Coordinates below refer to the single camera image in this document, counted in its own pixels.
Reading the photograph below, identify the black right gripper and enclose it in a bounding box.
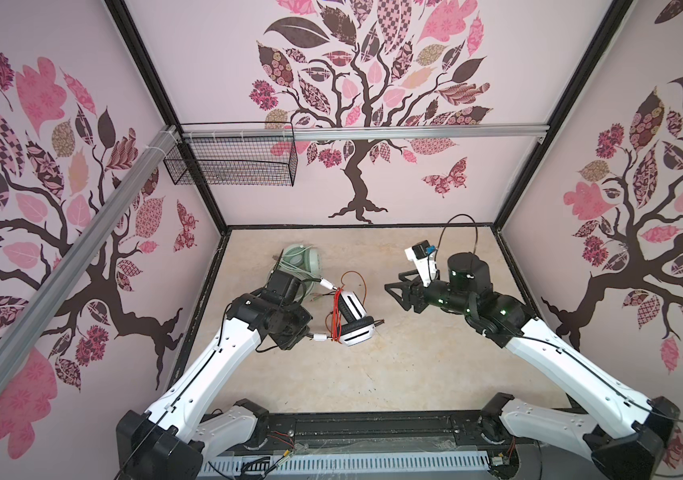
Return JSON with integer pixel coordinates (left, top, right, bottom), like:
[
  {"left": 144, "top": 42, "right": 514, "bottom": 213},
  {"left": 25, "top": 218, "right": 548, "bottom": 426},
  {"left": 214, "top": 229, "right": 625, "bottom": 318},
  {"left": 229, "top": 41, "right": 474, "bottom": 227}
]
[{"left": 382, "top": 267, "right": 471, "bottom": 318}]

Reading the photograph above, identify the mint green over-ear headphones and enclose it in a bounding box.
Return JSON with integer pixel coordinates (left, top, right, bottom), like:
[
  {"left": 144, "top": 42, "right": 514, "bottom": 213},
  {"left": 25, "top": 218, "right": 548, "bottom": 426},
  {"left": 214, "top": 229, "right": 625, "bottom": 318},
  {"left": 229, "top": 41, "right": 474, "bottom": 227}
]
[{"left": 266, "top": 243, "right": 322, "bottom": 301}]

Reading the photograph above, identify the white black over-ear headphones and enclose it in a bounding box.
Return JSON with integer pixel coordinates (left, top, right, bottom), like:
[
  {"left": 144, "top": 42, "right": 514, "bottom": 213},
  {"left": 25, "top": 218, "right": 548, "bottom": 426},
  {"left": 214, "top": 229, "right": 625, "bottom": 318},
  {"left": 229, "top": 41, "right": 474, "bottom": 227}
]
[{"left": 306, "top": 278, "right": 385, "bottom": 347}]

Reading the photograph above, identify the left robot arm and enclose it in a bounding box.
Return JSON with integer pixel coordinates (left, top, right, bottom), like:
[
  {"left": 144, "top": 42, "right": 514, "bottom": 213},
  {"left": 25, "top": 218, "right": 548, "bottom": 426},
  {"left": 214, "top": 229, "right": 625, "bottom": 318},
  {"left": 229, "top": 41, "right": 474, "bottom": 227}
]
[{"left": 115, "top": 270, "right": 311, "bottom": 479}]

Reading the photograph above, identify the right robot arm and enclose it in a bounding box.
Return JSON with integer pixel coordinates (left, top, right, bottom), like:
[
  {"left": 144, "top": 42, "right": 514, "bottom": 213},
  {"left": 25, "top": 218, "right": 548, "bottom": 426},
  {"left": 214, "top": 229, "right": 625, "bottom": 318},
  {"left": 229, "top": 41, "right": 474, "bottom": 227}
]
[{"left": 385, "top": 242, "right": 679, "bottom": 479}]

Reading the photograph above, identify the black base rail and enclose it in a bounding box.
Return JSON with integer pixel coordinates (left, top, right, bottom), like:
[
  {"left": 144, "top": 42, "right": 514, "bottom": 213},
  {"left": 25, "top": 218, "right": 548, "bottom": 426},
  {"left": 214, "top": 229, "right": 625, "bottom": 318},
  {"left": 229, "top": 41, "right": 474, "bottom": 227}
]
[{"left": 160, "top": 407, "right": 637, "bottom": 480}]

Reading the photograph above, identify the white slotted cable duct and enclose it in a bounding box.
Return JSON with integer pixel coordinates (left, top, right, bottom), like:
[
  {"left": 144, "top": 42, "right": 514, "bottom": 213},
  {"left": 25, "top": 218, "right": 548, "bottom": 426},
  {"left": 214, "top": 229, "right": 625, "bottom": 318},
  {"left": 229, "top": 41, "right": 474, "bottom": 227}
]
[{"left": 198, "top": 451, "right": 491, "bottom": 479}]

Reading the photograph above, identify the black wire basket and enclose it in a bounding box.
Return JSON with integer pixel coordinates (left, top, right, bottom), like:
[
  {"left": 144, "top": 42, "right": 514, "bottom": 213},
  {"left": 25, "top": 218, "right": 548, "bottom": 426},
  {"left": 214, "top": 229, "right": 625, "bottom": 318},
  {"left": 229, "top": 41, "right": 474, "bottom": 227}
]
[{"left": 164, "top": 120, "right": 298, "bottom": 187}]

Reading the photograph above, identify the aluminium rail back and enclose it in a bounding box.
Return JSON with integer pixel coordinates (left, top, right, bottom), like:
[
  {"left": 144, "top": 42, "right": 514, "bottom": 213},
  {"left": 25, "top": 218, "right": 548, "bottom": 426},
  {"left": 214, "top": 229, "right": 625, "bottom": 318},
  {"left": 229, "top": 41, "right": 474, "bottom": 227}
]
[{"left": 183, "top": 124, "right": 549, "bottom": 142}]

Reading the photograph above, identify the aluminium rail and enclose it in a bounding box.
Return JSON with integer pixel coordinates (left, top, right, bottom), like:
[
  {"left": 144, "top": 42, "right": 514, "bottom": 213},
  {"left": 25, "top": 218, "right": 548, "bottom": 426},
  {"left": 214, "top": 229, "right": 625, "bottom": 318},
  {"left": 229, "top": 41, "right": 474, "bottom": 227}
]
[
  {"left": 0, "top": 125, "right": 178, "bottom": 394},
  {"left": 183, "top": 124, "right": 549, "bottom": 142}
]

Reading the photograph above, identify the aluminium rail left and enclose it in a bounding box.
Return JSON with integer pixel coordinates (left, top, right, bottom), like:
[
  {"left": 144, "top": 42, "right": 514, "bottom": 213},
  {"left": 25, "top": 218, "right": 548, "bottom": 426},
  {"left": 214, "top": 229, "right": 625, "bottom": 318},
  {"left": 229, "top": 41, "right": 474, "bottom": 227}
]
[{"left": 0, "top": 125, "right": 178, "bottom": 394}]

